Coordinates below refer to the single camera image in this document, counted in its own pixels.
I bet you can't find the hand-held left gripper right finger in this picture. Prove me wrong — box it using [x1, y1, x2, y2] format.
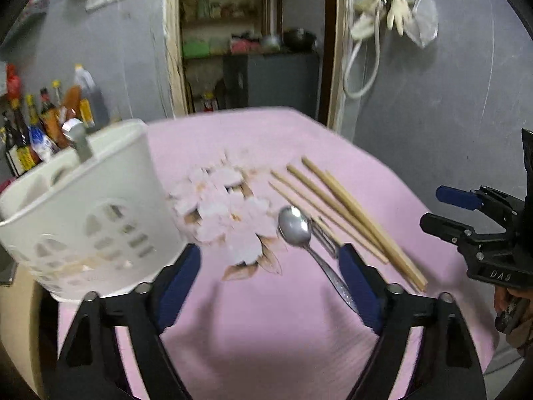
[337, 242, 488, 400]

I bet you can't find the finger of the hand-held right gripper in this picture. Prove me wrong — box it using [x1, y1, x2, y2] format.
[435, 185, 522, 218]
[420, 212, 514, 246]

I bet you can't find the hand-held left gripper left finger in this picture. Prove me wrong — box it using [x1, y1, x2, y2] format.
[54, 242, 203, 400]

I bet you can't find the thick wooden chopstick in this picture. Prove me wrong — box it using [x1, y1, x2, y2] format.
[302, 157, 428, 291]
[324, 171, 421, 293]

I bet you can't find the metal fork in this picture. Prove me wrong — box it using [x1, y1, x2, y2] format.
[309, 216, 341, 259]

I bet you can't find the metal spoon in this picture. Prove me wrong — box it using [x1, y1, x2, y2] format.
[277, 205, 359, 314]

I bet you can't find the white plastic utensil holder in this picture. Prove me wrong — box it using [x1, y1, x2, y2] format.
[0, 119, 188, 304]

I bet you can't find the person's right hand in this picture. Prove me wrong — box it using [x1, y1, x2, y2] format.
[494, 287, 533, 357]

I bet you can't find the pink floral tablecloth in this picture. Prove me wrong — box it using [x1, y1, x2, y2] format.
[57, 106, 500, 400]

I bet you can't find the clear plastic bag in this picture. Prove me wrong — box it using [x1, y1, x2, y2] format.
[411, 0, 439, 48]

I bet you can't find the cream rubber glove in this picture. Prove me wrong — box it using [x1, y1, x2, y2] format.
[350, 0, 393, 41]
[386, 0, 415, 36]

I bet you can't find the dark liquid plastic jug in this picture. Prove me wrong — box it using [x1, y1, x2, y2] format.
[73, 64, 110, 129]

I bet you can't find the row of sauce bottles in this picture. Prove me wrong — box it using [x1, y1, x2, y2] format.
[0, 87, 69, 178]

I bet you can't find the dark grey cabinet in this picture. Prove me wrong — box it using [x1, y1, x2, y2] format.
[222, 52, 322, 114]

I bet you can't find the black wok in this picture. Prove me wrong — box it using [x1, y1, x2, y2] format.
[282, 27, 318, 49]

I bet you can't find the wooden shelf unit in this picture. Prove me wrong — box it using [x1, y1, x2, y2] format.
[180, 0, 268, 58]

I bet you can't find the white hose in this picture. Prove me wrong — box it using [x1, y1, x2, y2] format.
[343, 7, 383, 101]

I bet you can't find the wooden door frame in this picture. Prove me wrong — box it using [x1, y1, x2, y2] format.
[162, 0, 351, 135]

